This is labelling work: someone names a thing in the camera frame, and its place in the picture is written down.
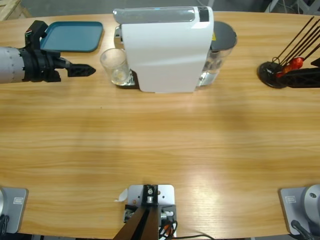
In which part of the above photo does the black cable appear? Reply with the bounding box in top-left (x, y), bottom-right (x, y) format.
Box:
top-left (174, 233), bottom-right (214, 240)
top-left (291, 219), bottom-right (315, 240)

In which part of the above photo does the silver drip tray grate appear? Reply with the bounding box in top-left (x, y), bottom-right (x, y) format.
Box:
top-left (113, 70), bottom-right (140, 90)

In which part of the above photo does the grey metal frame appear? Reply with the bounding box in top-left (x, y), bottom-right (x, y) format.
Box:
top-left (264, 0), bottom-right (320, 16)

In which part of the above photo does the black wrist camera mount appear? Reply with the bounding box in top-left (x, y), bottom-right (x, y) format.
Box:
top-left (24, 20), bottom-right (50, 52)

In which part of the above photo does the orange red cable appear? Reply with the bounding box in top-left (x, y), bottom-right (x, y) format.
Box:
top-left (159, 219), bottom-right (179, 238)

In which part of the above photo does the white tape piece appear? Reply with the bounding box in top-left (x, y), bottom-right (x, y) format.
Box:
top-left (114, 188), bottom-right (129, 203)

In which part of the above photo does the black clamp bracket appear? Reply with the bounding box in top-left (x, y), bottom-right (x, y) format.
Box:
top-left (123, 203), bottom-right (177, 224)

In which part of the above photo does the clear glass cup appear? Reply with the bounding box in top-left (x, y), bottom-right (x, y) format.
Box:
top-left (99, 48), bottom-right (131, 87)

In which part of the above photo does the clear water tank black lid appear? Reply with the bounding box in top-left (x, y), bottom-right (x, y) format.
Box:
top-left (196, 21), bottom-right (238, 90)

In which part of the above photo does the grey coffee machine lever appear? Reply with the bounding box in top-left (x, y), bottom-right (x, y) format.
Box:
top-left (112, 6), bottom-right (196, 25)

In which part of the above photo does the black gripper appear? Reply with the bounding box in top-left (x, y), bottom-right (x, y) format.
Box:
top-left (19, 48), bottom-right (97, 84)

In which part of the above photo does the teal plastic tray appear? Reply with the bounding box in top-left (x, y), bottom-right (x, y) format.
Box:
top-left (39, 20), bottom-right (104, 53)

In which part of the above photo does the white capsule coffee machine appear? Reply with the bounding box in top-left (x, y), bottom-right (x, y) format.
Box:
top-left (113, 5), bottom-right (215, 95)

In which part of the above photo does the grey metal device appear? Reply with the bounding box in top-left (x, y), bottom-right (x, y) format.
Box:
top-left (127, 184), bottom-right (175, 238)

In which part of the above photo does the black capsule holder with rods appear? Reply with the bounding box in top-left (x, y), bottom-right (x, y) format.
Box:
top-left (256, 16), bottom-right (320, 89)

